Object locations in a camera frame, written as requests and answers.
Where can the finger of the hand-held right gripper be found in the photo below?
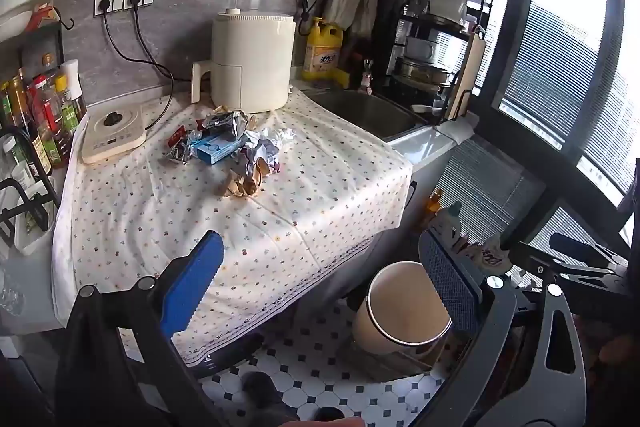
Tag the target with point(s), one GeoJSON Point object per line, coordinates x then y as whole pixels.
{"type": "Point", "coordinates": [542, 268]}
{"type": "Point", "coordinates": [570, 246]}

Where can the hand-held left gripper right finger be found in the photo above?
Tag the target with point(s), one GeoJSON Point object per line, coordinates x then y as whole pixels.
{"type": "Point", "coordinates": [455, 292]}

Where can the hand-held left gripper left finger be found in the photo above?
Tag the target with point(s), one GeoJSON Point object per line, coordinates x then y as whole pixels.
{"type": "Point", "coordinates": [195, 277]}

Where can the cream round waste bin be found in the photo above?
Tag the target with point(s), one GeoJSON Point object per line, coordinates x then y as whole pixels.
{"type": "Point", "coordinates": [395, 307]}

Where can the brown paper scraps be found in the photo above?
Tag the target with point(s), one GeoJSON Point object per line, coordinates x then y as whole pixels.
{"type": "Point", "coordinates": [245, 184]}

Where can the small silver foil wrapper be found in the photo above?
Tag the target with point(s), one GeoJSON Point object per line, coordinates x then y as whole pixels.
{"type": "Point", "coordinates": [182, 153]}

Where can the small blue cardboard box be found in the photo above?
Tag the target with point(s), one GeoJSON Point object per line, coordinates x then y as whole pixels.
{"type": "Point", "coordinates": [220, 149]}

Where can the red snack packet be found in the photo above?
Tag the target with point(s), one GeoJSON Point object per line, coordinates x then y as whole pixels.
{"type": "Point", "coordinates": [176, 138]}

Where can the large silver foil wrapper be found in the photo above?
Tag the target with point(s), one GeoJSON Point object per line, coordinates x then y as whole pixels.
{"type": "Point", "coordinates": [225, 122]}

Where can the laundry powder bag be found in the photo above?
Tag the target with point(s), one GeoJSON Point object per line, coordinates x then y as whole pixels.
{"type": "Point", "coordinates": [492, 257]}

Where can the white laundry detergent bottle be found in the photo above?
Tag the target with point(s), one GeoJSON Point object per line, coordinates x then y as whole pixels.
{"type": "Point", "coordinates": [452, 214]}

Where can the orange bottle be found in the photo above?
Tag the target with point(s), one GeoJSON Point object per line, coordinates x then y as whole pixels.
{"type": "Point", "coordinates": [433, 207]}

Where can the brown cardboard box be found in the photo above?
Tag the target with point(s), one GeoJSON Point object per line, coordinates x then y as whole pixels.
{"type": "Point", "coordinates": [400, 364]}

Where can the white window blind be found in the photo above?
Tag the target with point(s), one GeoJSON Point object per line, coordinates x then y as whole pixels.
{"type": "Point", "coordinates": [490, 192]}

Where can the floral white tablecloth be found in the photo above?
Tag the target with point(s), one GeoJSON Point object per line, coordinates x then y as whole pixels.
{"type": "Point", "coordinates": [300, 207]}

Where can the grey sink cabinet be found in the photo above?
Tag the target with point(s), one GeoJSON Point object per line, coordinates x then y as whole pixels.
{"type": "Point", "coordinates": [425, 147]}

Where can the white induction cooker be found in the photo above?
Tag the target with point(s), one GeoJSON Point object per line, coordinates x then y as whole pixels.
{"type": "Point", "coordinates": [115, 137]}

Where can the white folded towel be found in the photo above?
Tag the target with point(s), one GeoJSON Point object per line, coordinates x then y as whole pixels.
{"type": "Point", "coordinates": [460, 128]}

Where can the white plate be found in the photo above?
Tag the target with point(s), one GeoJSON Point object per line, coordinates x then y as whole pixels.
{"type": "Point", "coordinates": [425, 109]}

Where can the clear plastic water bottle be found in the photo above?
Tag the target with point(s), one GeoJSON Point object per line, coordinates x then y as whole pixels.
{"type": "Point", "coordinates": [10, 292]}

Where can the black spice shelf rack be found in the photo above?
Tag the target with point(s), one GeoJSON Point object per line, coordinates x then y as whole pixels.
{"type": "Point", "coordinates": [10, 207]}

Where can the steel kitchen sink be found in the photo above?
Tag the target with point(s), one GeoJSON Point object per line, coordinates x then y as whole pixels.
{"type": "Point", "coordinates": [370, 112]}

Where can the wooden cutting board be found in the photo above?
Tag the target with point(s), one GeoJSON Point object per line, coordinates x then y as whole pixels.
{"type": "Point", "coordinates": [467, 72]}

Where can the row of condiment bottles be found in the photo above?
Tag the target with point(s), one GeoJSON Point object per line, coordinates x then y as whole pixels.
{"type": "Point", "coordinates": [50, 117]}

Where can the steel pot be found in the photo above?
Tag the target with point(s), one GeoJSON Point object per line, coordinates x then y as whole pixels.
{"type": "Point", "coordinates": [420, 72]}

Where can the cream air fryer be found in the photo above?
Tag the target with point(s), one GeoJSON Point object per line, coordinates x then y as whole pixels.
{"type": "Point", "coordinates": [250, 57]}

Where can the pink toy figure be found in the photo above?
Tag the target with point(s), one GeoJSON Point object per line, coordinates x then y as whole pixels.
{"type": "Point", "coordinates": [367, 79]}

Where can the white enamel pot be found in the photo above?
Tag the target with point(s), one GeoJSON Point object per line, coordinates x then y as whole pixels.
{"type": "Point", "coordinates": [419, 48]}

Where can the yellow detergent bottle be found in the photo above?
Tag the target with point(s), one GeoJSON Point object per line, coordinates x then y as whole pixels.
{"type": "Point", "coordinates": [322, 52]}

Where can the white plastic container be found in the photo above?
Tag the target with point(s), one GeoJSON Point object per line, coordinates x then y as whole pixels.
{"type": "Point", "coordinates": [447, 2]}

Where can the black dish rack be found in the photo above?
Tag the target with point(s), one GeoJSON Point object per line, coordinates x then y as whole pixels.
{"type": "Point", "coordinates": [415, 21]}

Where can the small hanging plastic bag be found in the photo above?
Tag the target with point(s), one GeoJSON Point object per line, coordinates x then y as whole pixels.
{"type": "Point", "coordinates": [367, 9]}

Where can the orange snack packet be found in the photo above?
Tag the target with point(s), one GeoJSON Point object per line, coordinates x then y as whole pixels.
{"type": "Point", "coordinates": [42, 17]}

